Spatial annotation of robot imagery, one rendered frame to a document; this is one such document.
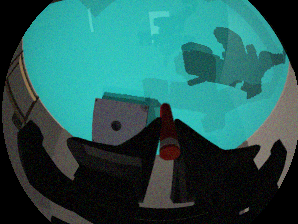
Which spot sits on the dark red peg with white band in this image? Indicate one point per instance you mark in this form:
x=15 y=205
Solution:
x=169 y=147

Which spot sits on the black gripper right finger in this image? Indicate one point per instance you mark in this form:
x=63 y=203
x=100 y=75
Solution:
x=201 y=162

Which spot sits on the grey sloped panel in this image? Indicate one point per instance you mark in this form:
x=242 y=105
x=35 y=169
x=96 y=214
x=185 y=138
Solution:
x=115 y=122

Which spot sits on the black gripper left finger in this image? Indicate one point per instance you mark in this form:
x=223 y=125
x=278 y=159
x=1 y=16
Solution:
x=131 y=161

